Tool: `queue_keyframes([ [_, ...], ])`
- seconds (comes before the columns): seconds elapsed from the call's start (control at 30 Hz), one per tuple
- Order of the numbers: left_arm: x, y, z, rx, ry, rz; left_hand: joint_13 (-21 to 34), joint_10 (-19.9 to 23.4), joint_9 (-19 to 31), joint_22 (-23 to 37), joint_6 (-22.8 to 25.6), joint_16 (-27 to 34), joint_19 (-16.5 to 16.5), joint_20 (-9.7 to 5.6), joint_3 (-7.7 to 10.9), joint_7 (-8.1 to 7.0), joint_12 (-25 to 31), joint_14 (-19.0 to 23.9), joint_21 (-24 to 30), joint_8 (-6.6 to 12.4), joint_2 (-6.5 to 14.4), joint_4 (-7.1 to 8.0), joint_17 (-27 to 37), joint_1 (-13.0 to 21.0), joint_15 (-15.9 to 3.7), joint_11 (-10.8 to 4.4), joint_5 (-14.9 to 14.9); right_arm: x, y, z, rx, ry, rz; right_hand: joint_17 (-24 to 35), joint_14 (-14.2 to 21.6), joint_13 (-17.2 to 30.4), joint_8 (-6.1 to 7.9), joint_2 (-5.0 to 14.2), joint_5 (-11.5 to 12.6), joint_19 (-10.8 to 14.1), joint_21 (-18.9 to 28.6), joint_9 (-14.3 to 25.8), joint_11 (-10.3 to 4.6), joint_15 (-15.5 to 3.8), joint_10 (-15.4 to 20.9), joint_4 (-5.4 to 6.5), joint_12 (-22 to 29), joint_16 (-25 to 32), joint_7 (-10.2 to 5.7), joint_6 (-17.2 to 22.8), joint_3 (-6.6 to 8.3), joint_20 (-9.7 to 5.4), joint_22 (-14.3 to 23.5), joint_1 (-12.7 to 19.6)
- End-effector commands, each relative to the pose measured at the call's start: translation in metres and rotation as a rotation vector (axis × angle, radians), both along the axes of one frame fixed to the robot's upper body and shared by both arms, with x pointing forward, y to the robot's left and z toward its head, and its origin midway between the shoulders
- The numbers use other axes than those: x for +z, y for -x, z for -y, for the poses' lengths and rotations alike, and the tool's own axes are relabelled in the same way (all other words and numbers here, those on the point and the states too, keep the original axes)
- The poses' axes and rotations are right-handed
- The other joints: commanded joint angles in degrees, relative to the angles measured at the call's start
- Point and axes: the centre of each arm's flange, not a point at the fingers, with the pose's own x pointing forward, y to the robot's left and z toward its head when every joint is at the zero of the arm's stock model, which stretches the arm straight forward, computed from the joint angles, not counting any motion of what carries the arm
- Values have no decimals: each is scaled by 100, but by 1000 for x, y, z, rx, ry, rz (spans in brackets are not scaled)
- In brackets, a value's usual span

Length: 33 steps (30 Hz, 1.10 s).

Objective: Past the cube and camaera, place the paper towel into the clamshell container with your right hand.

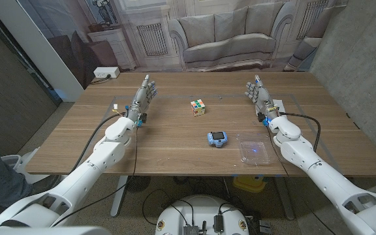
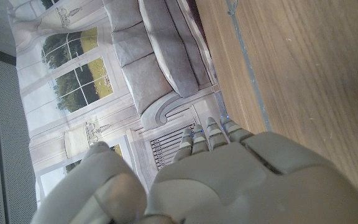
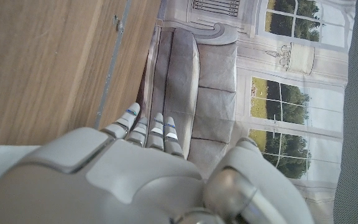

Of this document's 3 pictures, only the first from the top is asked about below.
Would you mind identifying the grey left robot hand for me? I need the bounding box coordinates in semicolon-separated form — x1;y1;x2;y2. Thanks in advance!
127;74;159;123

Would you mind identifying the multicolour puzzle cube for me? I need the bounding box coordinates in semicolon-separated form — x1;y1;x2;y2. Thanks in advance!
190;99;206;118

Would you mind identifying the clear plastic clamshell container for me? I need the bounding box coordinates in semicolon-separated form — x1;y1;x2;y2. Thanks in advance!
236;132;282;166

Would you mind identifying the white power strip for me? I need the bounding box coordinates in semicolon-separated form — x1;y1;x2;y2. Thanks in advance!
93;67;121;79

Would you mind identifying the black round floor object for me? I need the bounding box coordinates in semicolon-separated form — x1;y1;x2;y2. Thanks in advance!
125;176;151;193

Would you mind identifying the grey table leg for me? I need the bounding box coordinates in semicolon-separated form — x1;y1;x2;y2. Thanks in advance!
274;176;296;221
110;175;129;218

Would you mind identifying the printed living room backdrop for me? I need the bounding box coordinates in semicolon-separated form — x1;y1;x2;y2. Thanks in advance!
16;0;349;89

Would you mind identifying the white robot torso base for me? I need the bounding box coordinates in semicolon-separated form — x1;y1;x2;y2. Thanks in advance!
155;195;250;235

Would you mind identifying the yellow object under table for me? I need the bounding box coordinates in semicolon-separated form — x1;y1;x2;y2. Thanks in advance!
232;175;268;193

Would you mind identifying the black power strip cable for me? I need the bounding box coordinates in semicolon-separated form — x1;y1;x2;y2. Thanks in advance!
89;74;112;86

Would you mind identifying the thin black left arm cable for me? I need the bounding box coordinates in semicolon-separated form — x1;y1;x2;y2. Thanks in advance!
51;123;139;227

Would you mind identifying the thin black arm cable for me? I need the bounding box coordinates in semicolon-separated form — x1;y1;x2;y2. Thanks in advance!
265;125;337;235
51;123;139;227

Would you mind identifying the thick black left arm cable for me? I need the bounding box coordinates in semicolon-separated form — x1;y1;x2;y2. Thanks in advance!
69;112;125;173

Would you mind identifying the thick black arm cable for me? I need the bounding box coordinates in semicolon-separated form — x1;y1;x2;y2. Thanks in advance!
69;112;125;173
278;112;322;153

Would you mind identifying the blue toy camera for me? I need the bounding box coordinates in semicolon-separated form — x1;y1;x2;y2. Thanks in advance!
206;131;228;148

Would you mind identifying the black floor cable loop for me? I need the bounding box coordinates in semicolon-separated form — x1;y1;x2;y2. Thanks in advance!
141;188;196;227

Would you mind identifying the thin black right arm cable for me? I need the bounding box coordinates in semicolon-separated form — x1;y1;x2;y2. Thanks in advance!
265;125;337;235

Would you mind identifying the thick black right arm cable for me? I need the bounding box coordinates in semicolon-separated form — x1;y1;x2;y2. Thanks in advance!
278;112;322;153

